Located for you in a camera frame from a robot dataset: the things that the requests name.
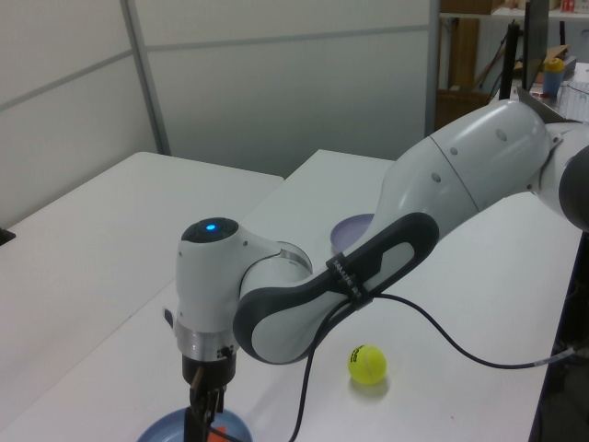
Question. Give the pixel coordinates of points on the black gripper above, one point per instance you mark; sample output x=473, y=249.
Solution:
x=209, y=373

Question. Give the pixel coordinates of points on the orange cube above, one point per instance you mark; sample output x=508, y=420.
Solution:
x=222, y=431

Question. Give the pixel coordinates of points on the yellow tennis ball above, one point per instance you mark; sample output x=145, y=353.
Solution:
x=367, y=364

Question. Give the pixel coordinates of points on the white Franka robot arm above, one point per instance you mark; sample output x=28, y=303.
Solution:
x=460, y=161

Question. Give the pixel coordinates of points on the blue plate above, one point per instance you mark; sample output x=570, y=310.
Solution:
x=158, y=431

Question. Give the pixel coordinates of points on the purple plate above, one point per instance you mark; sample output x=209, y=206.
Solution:
x=349, y=230

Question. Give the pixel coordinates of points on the brown cardboard box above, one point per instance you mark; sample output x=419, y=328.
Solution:
x=460, y=108
x=465, y=5

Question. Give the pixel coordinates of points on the flat cardboard sheet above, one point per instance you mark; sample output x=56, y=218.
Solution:
x=464, y=50

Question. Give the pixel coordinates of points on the black stand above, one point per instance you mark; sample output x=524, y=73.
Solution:
x=510, y=60

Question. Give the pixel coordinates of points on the blue bottle with yellow lid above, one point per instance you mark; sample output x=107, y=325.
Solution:
x=553, y=83

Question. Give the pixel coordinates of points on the clear plastic box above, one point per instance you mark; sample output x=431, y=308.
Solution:
x=575, y=99

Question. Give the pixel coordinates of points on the white shelf board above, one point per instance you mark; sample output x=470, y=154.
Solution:
x=483, y=15

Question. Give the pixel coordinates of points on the black monitor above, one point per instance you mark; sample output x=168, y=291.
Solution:
x=534, y=41

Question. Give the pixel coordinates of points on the red and white box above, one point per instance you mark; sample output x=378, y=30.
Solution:
x=569, y=4

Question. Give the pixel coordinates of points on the grey partition post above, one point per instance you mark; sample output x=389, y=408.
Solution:
x=435, y=64
x=147, y=83

